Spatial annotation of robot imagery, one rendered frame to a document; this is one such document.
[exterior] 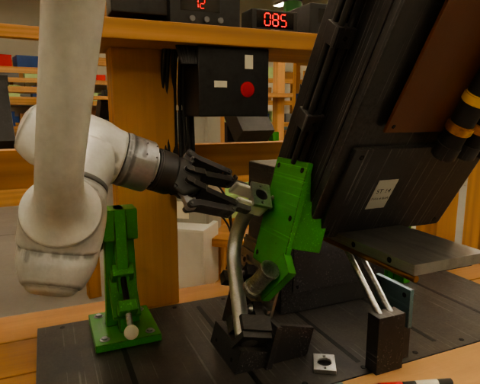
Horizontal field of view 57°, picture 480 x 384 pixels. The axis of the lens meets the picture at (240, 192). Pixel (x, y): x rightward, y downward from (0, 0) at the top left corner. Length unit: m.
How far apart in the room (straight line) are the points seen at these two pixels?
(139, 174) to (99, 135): 0.09
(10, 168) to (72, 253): 0.55
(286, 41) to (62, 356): 0.81
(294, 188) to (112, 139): 0.33
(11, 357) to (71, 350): 0.13
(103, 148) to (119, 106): 0.36
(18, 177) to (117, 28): 0.42
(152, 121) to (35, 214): 0.52
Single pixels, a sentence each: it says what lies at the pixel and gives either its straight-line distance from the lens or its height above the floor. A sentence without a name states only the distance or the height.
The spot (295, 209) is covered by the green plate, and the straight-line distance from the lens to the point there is 0.80.
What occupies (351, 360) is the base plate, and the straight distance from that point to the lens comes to 0.92.
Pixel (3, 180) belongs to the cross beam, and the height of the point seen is 1.21.
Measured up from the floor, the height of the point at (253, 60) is 1.47.
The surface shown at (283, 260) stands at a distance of 0.80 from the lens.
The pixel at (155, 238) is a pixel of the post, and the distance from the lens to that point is 1.10.
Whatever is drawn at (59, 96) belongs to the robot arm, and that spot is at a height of 1.38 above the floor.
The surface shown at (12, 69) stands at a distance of 7.55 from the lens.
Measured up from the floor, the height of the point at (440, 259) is 1.13.
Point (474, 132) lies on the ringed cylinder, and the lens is 0.84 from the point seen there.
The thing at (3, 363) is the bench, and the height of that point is 0.88.
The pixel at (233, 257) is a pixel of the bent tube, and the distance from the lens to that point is 0.91.
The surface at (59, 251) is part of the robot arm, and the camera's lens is 0.62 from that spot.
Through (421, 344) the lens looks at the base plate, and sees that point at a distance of 1.01.
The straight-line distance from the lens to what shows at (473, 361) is 0.99.
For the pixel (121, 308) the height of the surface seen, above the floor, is 0.99.
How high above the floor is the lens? 1.36
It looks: 10 degrees down
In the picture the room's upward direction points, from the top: straight up
